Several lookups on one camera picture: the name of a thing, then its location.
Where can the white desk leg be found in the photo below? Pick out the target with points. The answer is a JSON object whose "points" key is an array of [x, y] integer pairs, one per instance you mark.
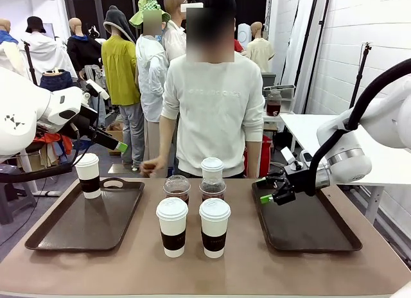
{"points": [[27, 169]]}

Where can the metal floor base plate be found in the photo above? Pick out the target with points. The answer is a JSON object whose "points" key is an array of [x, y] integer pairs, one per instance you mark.
{"points": [[123, 168]]}

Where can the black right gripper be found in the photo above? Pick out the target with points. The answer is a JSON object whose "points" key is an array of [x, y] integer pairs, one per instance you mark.
{"points": [[298, 180]]}

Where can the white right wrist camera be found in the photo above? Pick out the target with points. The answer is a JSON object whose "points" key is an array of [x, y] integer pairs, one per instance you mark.
{"points": [[288, 155]]}

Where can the person in white sweater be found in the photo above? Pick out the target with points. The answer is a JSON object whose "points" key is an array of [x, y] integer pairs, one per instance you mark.
{"points": [[212, 111]]}

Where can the mannequin in blue scarf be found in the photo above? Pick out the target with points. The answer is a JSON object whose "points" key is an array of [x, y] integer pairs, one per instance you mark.
{"points": [[8, 54]]}

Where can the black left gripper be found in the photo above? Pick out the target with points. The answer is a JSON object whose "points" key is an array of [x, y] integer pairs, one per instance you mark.
{"points": [[86, 123]]}

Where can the person's left forearm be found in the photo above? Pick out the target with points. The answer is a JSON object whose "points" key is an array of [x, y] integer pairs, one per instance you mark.
{"points": [[253, 160]]}

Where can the dark denim torso form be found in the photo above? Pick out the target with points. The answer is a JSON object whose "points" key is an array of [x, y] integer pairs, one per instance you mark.
{"points": [[56, 81]]}

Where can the white side table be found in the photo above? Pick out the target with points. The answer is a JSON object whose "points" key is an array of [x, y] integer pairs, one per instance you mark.
{"points": [[308, 127]]}

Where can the mannequin in black top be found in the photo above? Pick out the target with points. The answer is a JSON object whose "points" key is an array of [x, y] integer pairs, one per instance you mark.
{"points": [[82, 50]]}

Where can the clear dome lid coffee cup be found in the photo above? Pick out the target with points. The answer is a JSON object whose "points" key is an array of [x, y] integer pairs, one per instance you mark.
{"points": [[176, 185], [212, 189]]}

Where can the brown plastic serving tray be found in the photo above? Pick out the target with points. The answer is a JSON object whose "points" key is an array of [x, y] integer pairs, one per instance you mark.
{"points": [[80, 227], [305, 227]]}

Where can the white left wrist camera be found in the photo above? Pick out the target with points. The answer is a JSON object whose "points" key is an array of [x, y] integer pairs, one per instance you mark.
{"points": [[98, 89]]}

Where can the red bag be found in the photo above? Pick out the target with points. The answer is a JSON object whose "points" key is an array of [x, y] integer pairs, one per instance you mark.
{"points": [[266, 156]]}

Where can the black light stand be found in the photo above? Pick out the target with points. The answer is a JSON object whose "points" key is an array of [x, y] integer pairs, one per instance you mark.
{"points": [[362, 73]]}

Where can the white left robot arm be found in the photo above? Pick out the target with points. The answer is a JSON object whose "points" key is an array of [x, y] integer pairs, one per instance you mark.
{"points": [[19, 118]]}

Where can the person in white jacket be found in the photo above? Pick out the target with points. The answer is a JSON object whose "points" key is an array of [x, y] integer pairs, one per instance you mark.
{"points": [[151, 86]]}

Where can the mannequin in yellow top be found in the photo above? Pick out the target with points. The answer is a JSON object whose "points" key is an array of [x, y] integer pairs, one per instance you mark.
{"points": [[120, 70]]}

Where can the mannequin in cream shirt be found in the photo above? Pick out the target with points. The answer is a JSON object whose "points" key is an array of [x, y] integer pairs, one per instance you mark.
{"points": [[260, 54]]}

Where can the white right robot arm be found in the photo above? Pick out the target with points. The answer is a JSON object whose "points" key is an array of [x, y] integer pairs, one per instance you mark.
{"points": [[350, 163]]}

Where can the gray metal basket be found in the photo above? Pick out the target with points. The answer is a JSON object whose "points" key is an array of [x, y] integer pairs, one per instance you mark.
{"points": [[287, 92]]}

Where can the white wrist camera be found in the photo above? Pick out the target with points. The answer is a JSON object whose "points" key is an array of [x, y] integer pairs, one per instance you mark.
{"points": [[288, 155], [98, 89]]}

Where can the dark gray stool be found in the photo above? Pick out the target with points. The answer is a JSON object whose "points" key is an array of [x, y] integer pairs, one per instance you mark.
{"points": [[16, 198]]}

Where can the cardboard box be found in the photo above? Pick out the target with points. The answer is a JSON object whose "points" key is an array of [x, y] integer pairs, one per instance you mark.
{"points": [[115, 127]]}

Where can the bald mannequin in white shirt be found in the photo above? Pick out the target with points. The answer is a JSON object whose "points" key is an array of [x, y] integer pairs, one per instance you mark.
{"points": [[175, 41]]}

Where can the green checkered bucket hat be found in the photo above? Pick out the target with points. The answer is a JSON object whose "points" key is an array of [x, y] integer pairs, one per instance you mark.
{"points": [[146, 4]]}

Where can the person's right hand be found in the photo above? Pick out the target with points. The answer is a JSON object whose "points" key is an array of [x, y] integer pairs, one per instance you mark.
{"points": [[152, 167]]}

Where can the glass jar brown liquid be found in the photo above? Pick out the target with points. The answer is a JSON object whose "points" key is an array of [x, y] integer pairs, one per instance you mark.
{"points": [[274, 105]]}

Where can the mannequin with black hat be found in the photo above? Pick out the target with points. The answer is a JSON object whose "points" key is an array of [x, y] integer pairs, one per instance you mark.
{"points": [[45, 54]]}

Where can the person's right forearm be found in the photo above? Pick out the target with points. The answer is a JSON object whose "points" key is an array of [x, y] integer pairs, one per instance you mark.
{"points": [[166, 137]]}

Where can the white round device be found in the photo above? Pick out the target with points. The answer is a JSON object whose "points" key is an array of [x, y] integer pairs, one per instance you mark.
{"points": [[244, 36]]}

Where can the orange clothes pile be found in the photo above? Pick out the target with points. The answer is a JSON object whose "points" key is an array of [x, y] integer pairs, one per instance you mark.
{"points": [[53, 139]]}

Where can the black tripod stand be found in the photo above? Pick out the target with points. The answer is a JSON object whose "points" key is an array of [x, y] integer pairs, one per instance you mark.
{"points": [[30, 65]]}

